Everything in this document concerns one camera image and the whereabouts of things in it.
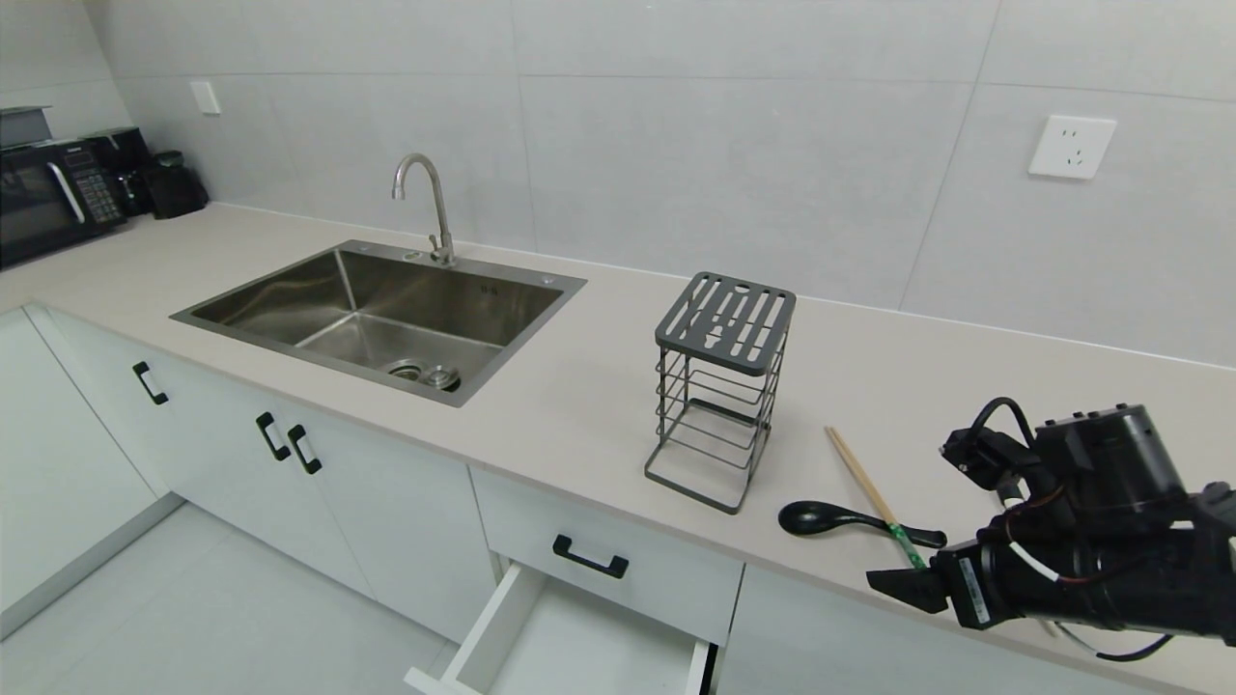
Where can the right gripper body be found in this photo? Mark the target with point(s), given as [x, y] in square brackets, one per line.
[980, 584]

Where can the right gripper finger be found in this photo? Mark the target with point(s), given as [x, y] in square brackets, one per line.
[908, 587]

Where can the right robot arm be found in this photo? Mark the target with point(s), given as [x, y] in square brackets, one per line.
[1139, 569]

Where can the plain white cabinet door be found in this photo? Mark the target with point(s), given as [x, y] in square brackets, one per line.
[869, 647]

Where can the black spoon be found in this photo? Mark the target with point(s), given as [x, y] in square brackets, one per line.
[811, 517]

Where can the wooden chopstick green tip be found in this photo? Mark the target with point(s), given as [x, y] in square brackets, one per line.
[854, 475]
[862, 475]

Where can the grey metal cutlery rack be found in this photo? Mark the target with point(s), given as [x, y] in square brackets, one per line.
[724, 323]

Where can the white open drawer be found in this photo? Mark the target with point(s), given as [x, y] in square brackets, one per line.
[579, 647]

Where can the white kitchen cabinet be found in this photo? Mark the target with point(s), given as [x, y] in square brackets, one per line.
[599, 386]

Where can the stainless steel sink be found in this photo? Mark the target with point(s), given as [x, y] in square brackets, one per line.
[386, 319]

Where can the chrome faucet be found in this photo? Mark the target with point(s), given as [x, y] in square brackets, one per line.
[439, 208]

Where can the black coffee machine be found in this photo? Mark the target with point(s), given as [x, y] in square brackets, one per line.
[121, 159]

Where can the black microwave oven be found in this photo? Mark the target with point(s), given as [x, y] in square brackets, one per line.
[43, 198]

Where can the grey box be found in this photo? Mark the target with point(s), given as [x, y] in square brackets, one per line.
[21, 124]

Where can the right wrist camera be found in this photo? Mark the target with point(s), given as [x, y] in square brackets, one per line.
[985, 458]

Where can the white wall socket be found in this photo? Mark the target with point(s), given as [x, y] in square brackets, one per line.
[1072, 147]

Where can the white wall switch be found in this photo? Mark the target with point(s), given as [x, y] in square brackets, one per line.
[205, 97]

